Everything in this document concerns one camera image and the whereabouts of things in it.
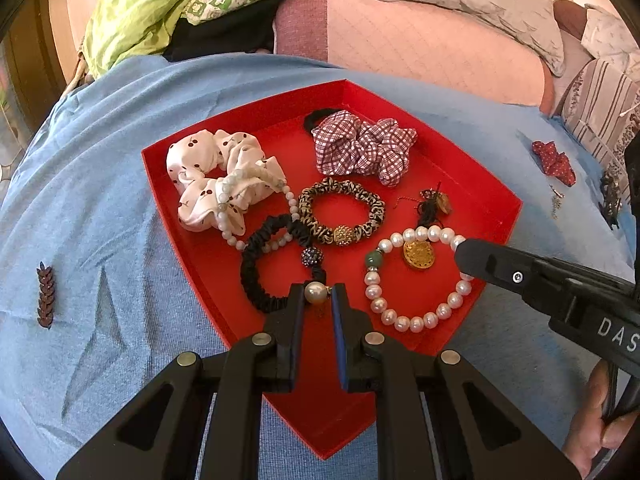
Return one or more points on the striped pillow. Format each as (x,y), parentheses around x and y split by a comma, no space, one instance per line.
(600,105)

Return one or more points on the pink bed sheet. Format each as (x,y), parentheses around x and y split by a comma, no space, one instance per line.
(425,55)

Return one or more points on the pearl earring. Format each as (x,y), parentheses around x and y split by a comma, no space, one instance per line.
(314,293)

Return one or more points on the brown pillow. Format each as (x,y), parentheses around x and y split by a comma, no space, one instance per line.
(567,15)

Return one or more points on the dark claw hair clip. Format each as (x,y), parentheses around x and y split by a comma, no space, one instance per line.
(611,197)

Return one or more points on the brown leaf hair clip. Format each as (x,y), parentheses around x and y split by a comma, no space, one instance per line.
(45,295)

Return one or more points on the green quilt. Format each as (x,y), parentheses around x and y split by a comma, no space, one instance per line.
(140,10)

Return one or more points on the red dotted bow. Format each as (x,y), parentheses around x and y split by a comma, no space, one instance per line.
(552,162)

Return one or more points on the gold round pendant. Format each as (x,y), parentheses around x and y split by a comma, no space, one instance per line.
(419,256)

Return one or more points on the white floral pillow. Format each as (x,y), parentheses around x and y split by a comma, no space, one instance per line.
(612,35)

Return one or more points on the black cloth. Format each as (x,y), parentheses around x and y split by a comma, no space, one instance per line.
(225,35)

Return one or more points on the person's right hand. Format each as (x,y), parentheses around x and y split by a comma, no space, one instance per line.
(585,420)

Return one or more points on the red plaid scrunchie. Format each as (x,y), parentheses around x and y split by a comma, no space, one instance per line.
(360,150)

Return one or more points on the wooden window frame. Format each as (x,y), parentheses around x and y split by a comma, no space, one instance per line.
(35,60)

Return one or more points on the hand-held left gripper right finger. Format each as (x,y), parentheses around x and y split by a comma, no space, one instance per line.
(337,335)

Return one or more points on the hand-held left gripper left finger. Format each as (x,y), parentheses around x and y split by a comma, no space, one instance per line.
(299,335)

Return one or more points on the white cherry-print scrunchie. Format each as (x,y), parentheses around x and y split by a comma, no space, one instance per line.
(195,160)

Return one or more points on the red tray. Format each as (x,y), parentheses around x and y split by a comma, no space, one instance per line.
(320,420)

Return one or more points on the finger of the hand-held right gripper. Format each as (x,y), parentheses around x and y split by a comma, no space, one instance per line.
(500,270)

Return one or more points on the stained glass window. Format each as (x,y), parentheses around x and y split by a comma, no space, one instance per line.
(10,125)

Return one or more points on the blue blanket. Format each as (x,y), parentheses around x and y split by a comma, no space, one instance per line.
(100,185)

